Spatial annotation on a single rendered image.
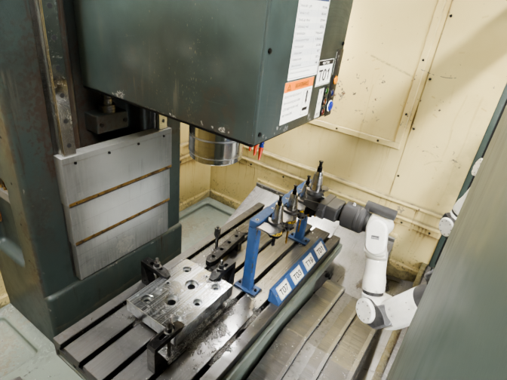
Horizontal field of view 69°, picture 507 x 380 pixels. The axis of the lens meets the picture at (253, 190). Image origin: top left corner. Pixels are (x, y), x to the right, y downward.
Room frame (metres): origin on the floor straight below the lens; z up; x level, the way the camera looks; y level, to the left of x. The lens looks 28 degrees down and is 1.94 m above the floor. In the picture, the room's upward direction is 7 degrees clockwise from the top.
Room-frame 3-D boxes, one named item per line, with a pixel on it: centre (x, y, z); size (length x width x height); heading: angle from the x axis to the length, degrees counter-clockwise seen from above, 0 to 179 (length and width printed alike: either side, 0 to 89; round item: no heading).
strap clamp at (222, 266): (1.08, 0.08, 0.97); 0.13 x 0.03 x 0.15; 149
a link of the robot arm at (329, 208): (1.07, -0.30, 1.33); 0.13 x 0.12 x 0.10; 149
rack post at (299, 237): (1.48, -0.25, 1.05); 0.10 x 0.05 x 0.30; 59
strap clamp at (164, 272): (1.05, 0.33, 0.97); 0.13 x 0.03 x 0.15; 59
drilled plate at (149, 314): (0.95, 0.21, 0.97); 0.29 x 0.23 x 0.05; 149
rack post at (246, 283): (1.11, -0.02, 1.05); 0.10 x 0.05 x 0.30; 59
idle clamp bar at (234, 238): (1.28, 0.09, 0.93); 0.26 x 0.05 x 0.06; 154
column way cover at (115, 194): (1.24, 0.51, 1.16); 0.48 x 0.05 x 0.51; 149
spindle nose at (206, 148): (1.01, 0.12, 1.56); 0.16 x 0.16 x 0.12
